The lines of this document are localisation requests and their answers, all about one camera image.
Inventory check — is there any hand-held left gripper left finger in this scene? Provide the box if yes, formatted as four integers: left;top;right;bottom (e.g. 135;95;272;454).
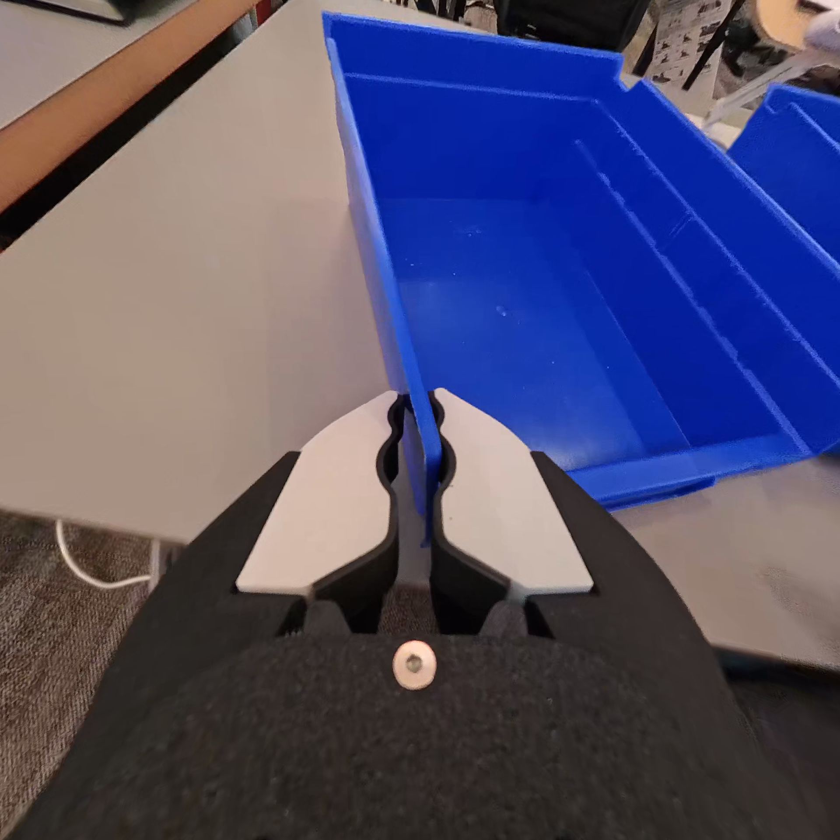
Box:
235;390;406;634

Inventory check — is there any person's body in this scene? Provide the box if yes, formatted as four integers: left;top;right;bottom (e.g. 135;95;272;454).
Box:
722;663;840;840

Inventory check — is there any blue plastic bin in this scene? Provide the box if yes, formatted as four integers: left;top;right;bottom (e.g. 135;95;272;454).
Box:
727;84;840;263
322;12;840;549

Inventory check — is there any white stand with wooden board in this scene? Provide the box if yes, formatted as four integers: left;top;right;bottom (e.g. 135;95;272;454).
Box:
705;0;840;132

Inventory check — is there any black office chair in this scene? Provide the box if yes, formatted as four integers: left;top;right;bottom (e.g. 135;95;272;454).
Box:
495;0;651;53

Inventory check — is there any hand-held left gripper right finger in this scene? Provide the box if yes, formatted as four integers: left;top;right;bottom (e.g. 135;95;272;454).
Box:
428;387;596;635

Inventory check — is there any white cable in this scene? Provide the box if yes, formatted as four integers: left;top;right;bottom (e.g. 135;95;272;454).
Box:
54;518;156;589

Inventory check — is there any leaning printed board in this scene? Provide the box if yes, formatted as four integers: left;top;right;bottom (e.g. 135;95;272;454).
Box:
650;0;731;86

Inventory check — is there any grey table with wooden edge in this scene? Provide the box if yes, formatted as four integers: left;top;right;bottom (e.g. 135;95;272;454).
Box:
0;0;258;212

